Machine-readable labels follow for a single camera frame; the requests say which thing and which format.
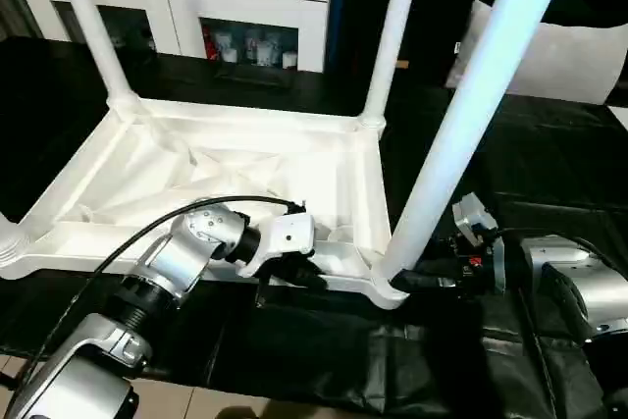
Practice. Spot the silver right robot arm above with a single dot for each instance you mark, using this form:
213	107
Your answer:
579	281

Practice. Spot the white plastic table leg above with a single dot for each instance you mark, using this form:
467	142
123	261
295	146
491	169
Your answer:
98	36
10	242
387	46
466	95

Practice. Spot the black speaker box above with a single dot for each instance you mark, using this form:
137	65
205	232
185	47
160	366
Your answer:
360	36

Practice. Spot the black work mat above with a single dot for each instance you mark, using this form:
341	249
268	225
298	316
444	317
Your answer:
539	144

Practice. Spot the grey cushion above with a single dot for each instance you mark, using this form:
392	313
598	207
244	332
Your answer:
564	61

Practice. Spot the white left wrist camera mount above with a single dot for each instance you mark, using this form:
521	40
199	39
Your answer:
289	232

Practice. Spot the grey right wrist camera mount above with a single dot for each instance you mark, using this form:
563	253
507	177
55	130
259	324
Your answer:
471	213

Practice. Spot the white flat board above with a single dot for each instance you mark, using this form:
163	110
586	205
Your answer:
620	112

